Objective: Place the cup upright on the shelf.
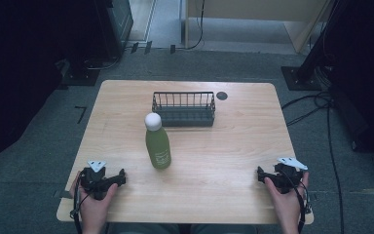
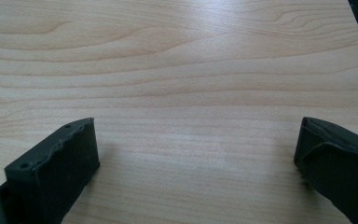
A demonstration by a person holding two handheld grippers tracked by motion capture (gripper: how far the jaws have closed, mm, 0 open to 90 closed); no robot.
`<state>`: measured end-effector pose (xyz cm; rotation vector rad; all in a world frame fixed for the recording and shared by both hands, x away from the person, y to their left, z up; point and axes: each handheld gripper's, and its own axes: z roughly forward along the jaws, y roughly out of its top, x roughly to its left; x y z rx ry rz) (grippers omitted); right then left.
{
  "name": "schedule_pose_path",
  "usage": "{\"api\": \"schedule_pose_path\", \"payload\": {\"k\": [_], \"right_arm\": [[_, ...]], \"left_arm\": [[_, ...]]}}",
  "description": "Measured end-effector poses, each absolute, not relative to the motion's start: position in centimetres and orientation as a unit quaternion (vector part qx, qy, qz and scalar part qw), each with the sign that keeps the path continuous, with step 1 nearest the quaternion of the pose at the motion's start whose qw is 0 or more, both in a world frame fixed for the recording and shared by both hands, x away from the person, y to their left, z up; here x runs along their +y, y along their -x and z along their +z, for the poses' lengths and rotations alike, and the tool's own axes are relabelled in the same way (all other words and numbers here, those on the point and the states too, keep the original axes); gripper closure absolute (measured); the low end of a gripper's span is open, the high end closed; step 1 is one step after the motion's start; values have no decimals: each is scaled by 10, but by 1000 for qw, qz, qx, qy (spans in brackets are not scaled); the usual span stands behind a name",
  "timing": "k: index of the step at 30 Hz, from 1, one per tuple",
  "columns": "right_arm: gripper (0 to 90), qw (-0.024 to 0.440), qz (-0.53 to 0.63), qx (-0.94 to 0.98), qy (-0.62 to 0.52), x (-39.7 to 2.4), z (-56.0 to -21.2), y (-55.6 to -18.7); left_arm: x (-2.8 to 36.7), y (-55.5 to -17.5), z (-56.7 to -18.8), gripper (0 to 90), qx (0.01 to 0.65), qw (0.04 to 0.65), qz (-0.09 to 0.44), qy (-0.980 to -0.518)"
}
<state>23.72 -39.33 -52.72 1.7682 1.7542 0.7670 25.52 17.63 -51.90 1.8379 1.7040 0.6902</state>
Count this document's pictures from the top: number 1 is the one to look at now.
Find right hand-held gripper black cable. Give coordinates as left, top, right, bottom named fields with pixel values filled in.
left=280, top=170, right=313, bottom=234

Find person's right hand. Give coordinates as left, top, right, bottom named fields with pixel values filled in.
left=263, top=171, right=310, bottom=228

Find left hand-held gripper black cable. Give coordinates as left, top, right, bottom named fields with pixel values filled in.
left=69, top=183, right=92, bottom=234

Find beige wooden partition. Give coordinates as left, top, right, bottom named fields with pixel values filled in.
left=184, top=0, right=335, bottom=55

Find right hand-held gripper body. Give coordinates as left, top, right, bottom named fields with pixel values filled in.
left=272, top=157, right=309, bottom=195

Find thin black hanging cable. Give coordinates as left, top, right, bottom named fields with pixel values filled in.
left=169, top=0, right=206, bottom=55

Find black stand base plate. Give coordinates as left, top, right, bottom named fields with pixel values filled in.
left=57, top=58, right=101, bottom=88

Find green bottle with white cap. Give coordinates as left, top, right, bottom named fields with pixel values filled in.
left=144, top=112, right=172, bottom=171

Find dark wire basket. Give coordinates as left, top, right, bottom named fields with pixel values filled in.
left=151, top=91, right=217, bottom=128

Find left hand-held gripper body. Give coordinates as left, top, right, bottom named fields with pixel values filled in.
left=79, top=159, right=109, bottom=201

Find black metal stand with base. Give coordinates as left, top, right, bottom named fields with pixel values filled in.
left=280, top=0, right=355, bottom=92

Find person's left hand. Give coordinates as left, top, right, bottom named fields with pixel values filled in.
left=69, top=171, right=119, bottom=232

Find hand-held gripper black cable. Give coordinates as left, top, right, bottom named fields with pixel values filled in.
left=69, top=183, right=92, bottom=234
left=280, top=170, right=313, bottom=234

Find dark cabinet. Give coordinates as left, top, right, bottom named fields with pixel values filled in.
left=92, top=0, right=134, bottom=61

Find black floor cables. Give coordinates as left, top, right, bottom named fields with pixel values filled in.
left=280, top=91, right=346, bottom=234

